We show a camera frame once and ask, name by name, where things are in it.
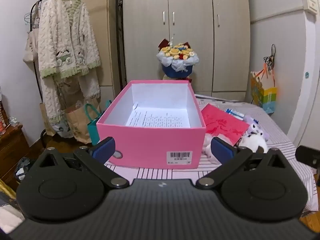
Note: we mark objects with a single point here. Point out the blue patterned bag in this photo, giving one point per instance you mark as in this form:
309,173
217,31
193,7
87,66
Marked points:
22,167

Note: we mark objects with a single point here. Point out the white door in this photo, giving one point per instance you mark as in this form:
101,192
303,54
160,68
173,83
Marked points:
317,80

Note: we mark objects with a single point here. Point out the red container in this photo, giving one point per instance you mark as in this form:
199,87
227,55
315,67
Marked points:
2,122

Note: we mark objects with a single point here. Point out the wooden nightstand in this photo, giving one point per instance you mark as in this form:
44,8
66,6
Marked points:
12,150

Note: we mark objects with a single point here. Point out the white purple plush toy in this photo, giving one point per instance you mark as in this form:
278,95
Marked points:
252,142

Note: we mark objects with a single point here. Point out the teal gift bag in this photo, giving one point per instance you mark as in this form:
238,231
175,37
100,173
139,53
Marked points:
93,132

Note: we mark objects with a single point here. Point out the printed paper sheet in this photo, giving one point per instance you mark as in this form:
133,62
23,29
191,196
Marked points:
157,118

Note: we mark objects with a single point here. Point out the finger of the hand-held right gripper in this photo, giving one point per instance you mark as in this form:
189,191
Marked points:
307,155

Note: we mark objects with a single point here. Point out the toothpaste tube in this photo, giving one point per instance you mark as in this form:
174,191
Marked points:
233,113

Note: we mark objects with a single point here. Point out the black clothes rack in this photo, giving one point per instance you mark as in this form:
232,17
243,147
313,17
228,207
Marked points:
43,140

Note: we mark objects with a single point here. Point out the white fluffy soft toy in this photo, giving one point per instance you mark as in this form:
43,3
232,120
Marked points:
207,145

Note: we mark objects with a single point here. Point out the cream fleece pajama top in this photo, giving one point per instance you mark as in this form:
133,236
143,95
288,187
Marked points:
62,30

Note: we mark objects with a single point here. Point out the flower bouquet in blue wrap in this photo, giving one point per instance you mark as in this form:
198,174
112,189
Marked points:
177,55

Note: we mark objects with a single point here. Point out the canvas tote bag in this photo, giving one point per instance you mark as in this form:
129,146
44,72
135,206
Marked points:
31,45

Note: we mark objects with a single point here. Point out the brown paper bag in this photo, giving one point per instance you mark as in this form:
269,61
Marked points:
44,120
77,122

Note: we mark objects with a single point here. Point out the cream fleece pajama pants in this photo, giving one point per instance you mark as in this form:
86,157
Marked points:
50,100

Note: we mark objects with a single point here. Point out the pink storage box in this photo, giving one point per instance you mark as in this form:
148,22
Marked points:
150,145

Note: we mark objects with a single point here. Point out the colourful striped gift bag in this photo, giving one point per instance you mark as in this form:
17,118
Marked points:
268,97

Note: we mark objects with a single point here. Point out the grey wardrobe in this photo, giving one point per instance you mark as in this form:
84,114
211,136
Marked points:
192,17

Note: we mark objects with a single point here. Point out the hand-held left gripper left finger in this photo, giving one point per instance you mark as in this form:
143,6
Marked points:
105,148

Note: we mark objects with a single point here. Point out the red envelope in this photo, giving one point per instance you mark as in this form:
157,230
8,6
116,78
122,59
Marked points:
220,122

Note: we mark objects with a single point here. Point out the wall light switch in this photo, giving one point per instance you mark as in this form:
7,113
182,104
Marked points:
310,3

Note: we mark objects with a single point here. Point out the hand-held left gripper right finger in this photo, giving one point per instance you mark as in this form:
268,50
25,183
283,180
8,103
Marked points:
221,150

